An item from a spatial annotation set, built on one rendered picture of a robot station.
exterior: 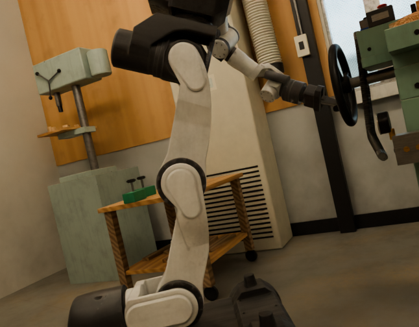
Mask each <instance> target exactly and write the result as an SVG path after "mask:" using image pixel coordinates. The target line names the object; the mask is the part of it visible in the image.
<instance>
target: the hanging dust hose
mask: <svg viewBox="0 0 419 327"><path fill-rule="evenodd" d="M242 3H243V8H244V11H245V16H246V20H247V23H248V26H249V27H248V28H249V31H250V34H251V35H250V36H251V39H252V41H253V42H252V43H253V46H254V49H255V50H254V51H255V54H256V57H257V58H256V59H257V62H258V64H266V63H269V64H270V65H272V66H274V67H275V68H276V69H278V70H279V71H281V72H282V73H284V72H285V70H284V66H283V63H282V59H281V56H280V55H281V54H280V53H279V52H280V51H279V48H278V45H277V44H278V43H277V40H276V38H275V37H276V36H275V33H274V30H273V29H274V28H273V25H272V20H271V17H270V12H269V8H268V4H267V0H242Z"/></svg>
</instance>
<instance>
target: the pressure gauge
mask: <svg viewBox="0 0 419 327"><path fill-rule="evenodd" d="M376 122H377V127H378V130H379V133H380V135H382V134H387V133H389V136H390V140H391V139H392V137H393V136H395V135H396V134H395V130H394V128H392V127H391V123H390V117H389V113H388V112H387V111H385V112H380V113H376Z"/></svg>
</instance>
